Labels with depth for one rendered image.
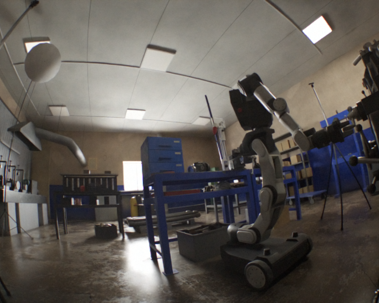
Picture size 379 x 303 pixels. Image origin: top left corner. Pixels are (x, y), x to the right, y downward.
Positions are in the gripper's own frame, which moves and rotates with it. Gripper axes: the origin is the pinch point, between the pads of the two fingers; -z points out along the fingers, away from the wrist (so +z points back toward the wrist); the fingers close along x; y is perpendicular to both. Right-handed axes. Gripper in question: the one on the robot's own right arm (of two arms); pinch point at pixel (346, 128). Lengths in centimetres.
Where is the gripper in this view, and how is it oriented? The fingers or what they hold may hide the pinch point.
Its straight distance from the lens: 90.7
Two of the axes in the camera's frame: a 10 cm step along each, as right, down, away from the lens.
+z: -4.4, 2.8, 8.5
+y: -4.6, 7.5, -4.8
